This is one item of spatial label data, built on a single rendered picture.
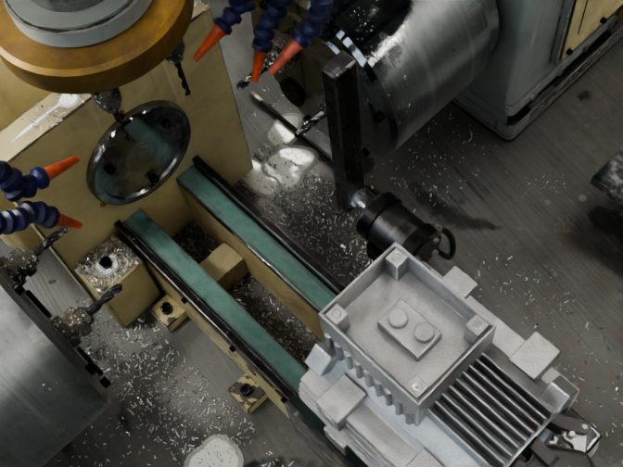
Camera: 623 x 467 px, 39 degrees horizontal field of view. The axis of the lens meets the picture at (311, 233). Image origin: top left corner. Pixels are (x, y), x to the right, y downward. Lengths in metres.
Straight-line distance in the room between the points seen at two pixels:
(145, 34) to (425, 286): 0.33
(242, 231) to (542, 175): 0.44
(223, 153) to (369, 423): 0.52
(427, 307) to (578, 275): 0.44
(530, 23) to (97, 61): 0.57
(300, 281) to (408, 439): 0.32
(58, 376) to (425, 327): 0.35
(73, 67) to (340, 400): 0.38
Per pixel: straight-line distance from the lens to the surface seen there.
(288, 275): 1.07
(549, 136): 1.32
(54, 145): 0.98
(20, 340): 0.86
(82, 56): 0.75
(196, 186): 1.15
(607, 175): 1.15
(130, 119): 1.01
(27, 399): 0.88
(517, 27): 1.12
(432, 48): 1.00
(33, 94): 1.10
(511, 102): 1.23
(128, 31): 0.75
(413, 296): 0.81
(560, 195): 1.27
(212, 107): 1.12
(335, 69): 0.80
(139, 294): 1.17
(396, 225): 0.95
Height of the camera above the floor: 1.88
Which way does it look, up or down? 62 degrees down
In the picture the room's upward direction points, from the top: 11 degrees counter-clockwise
